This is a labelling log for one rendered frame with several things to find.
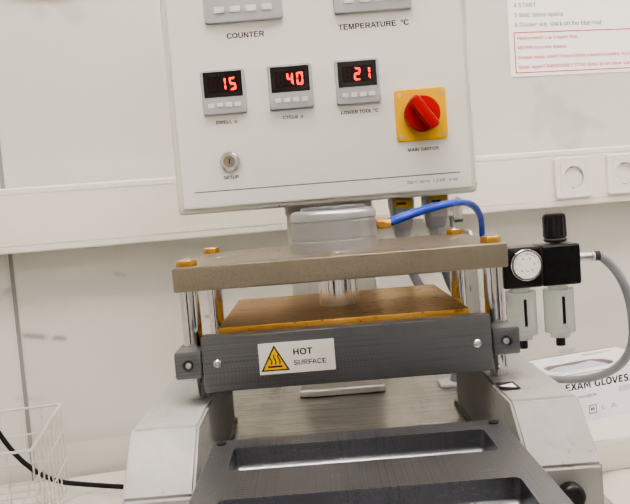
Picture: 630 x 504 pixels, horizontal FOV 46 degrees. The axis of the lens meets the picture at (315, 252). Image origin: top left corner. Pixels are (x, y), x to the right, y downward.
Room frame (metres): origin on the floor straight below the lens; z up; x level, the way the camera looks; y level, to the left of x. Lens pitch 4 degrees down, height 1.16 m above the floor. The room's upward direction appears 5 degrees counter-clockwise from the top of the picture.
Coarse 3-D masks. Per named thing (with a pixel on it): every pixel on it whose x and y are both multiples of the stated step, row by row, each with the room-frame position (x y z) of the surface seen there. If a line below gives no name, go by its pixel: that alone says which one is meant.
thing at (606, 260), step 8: (608, 256) 0.81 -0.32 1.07; (608, 264) 0.81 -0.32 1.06; (616, 264) 0.81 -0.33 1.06; (616, 272) 0.81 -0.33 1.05; (624, 280) 0.81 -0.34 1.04; (624, 288) 0.81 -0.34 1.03; (624, 296) 0.82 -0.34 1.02; (624, 352) 0.84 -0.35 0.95; (624, 360) 0.84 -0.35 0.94; (608, 368) 0.87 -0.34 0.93; (616, 368) 0.86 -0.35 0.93; (552, 376) 0.98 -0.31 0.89; (560, 376) 0.97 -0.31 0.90; (568, 376) 0.95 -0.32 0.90; (576, 376) 0.93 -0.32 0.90; (584, 376) 0.92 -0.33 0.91; (592, 376) 0.90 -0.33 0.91; (600, 376) 0.89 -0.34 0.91; (608, 376) 0.88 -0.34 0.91
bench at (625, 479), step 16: (80, 480) 1.12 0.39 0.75; (96, 480) 1.11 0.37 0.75; (112, 480) 1.11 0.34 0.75; (608, 480) 0.96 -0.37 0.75; (624, 480) 0.96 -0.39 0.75; (0, 496) 1.08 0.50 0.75; (16, 496) 1.07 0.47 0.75; (80, 496) 1.05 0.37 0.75; (96, 496) 1.05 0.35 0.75; (112, 496) 1.04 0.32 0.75; (608, 496) 0.91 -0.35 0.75; (624, 496) 0.91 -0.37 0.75
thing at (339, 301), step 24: (336, 288) 0.66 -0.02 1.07; (384, 288) 0.76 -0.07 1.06; (408, 288) 0.74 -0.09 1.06; (432, 288) 0.73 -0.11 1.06; (240, 312) 0.67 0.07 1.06; (264, 312) 0.65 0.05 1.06; (288, 312) 0.64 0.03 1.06; (312, 312) 0.63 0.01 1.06; (336, 312) 0.62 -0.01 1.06; (360, 312) 0.61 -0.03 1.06; (384, 312) 0.60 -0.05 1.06; (408, 312) 0.59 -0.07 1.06; (432, 312) 0.59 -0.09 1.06; (456, 312) 0.59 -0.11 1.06
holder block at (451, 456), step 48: (336, 432) 0.50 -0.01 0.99; (384, 432) 0.49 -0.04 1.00; (432, 432) 0.48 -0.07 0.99; (480, 432) 0.48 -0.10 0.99; (240, 480) 0.42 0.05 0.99; (288, 480) 0.42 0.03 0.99; (336, 480) 0.41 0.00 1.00; (384, 480) 0.40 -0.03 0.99; (432, 480) 0.40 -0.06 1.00; (480, 480) 0.39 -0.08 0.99; (528, 480) 0.39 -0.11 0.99
